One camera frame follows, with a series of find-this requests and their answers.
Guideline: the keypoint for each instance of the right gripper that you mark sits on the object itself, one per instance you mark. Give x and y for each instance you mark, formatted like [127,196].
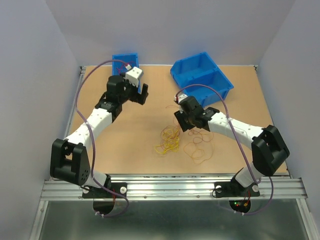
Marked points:
[179,116]

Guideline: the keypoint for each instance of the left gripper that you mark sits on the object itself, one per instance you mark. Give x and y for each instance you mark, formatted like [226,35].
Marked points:
[137,98]

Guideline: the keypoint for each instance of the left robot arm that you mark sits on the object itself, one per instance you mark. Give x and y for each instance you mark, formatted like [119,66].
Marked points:
[69,157]

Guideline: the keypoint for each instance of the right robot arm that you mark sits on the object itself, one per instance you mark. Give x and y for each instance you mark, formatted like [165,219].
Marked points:
[268,148]

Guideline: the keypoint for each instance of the small blue bin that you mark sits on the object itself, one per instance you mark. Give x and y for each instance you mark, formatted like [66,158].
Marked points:
[124,62]

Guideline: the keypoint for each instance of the large blue divided bin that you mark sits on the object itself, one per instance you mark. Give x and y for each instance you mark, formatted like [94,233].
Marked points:
[201,69]

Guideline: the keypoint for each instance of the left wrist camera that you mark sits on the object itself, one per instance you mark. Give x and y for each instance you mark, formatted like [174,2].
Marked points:
[134,76]

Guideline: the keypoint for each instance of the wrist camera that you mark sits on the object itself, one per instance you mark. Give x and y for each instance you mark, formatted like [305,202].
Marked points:
[134,76]
[179,97]

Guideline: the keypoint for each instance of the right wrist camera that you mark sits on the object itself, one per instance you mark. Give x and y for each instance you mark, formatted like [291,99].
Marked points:
[179,97]

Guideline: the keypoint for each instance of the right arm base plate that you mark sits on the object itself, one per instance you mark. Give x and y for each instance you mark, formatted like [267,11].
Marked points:
[228,189]

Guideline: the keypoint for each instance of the aluminium rail frame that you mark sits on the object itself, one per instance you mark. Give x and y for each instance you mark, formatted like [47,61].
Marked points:
[169,196]

